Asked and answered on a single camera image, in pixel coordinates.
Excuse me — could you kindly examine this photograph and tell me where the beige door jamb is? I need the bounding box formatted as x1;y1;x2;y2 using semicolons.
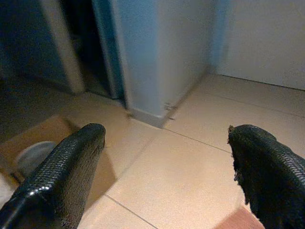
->
39;0;86;95

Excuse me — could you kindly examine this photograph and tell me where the reddish brown floor mat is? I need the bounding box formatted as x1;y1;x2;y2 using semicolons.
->
219;206;266;229

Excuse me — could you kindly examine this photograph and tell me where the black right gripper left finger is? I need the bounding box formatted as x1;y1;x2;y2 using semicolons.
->
0;123;106;229

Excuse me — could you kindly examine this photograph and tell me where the small open cardboard box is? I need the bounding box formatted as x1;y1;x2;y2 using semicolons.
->
0;115;117;210

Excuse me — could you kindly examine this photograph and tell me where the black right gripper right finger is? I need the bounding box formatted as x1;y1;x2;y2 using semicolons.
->
228;124;305;229

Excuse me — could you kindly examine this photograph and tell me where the grey round lid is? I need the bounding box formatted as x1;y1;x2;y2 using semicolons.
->
16;141;57;177

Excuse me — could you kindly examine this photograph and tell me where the grey door jamb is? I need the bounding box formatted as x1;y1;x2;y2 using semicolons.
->
91;0;132;109

